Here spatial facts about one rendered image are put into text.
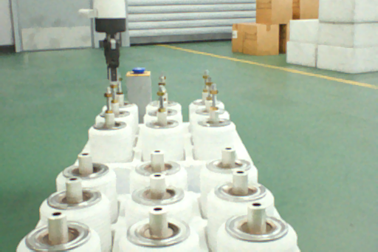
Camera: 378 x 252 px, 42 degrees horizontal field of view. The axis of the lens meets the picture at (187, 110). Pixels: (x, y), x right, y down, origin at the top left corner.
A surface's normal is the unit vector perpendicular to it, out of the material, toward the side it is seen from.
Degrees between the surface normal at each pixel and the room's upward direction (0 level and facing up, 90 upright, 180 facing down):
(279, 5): 90
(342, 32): 90
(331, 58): 90
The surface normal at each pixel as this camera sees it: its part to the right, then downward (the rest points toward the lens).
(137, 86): 0.04, 0.21
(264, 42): 0.37, 0.18
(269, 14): -0.91, 0.11
